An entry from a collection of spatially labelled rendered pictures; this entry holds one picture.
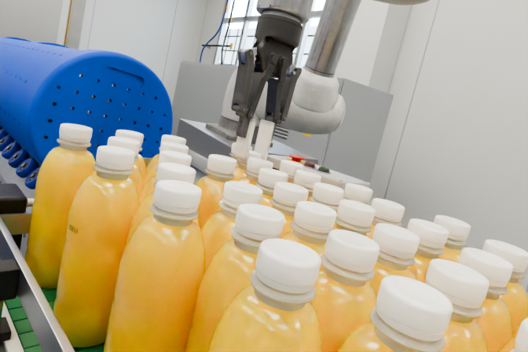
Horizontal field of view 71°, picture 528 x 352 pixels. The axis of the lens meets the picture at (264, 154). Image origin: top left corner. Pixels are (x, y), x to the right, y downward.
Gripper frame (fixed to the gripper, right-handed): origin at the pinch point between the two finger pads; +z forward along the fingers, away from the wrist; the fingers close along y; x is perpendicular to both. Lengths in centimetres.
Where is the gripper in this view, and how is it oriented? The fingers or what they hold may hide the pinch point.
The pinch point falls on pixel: (254, 140)
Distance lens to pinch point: 63.6
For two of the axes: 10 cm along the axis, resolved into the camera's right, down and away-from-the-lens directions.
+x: 6.8, 2.4, -6.9
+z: -2.2, 9.7, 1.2
